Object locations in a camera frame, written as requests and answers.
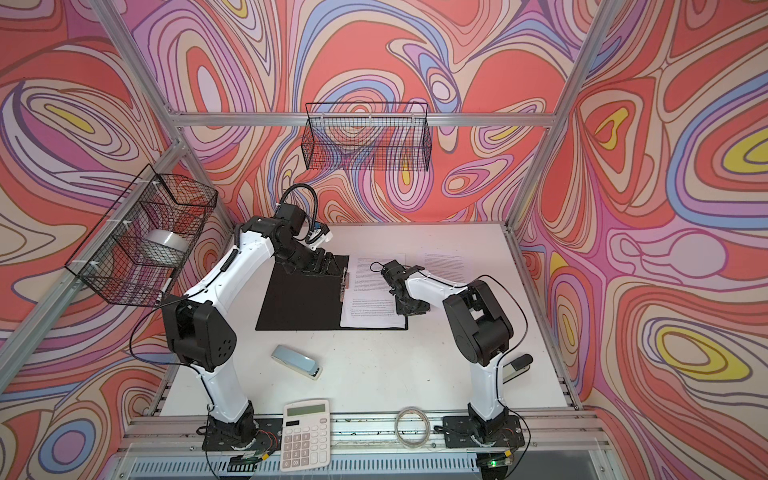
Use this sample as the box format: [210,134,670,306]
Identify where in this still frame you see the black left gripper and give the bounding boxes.
[277,241,343,276]

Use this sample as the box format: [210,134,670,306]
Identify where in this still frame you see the printed paper sheet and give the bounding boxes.
[340,255,406,330]

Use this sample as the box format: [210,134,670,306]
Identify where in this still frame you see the blue file folder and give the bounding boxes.
[255,255,408,331]

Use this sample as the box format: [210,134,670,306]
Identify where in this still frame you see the printed paper sheets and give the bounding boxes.
[422,252,469,285]

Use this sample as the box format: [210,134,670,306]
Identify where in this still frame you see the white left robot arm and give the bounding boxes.
[162,217,337,433]

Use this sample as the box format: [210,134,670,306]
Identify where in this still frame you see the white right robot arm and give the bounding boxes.
[379,260,514,445]

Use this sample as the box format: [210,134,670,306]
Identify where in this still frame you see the light blue stapler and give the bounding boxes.
[271,345,322,380]

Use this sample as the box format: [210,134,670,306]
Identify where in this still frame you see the silver tape roll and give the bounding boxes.
[142,229,189,254]

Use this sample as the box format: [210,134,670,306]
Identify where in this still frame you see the black grey stapler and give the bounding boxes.
[502,354,533,384]

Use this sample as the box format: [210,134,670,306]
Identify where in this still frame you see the white calculator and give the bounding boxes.
[280,399,331,473]

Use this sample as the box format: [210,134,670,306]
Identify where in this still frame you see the green circuit board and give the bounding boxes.
[227,453,270,471]

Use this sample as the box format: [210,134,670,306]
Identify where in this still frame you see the black wire basket on wall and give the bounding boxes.
[301,101,432,172]

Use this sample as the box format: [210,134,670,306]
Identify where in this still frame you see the coiled clear cable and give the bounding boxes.
[394,407,432,450]

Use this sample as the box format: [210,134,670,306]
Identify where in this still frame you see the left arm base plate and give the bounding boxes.
[196,417,282,452]

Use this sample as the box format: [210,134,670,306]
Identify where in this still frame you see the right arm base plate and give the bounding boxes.
[434,414,526,451]

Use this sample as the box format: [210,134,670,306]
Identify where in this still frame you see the black wire basket left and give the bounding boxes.
[65,165,218,306]

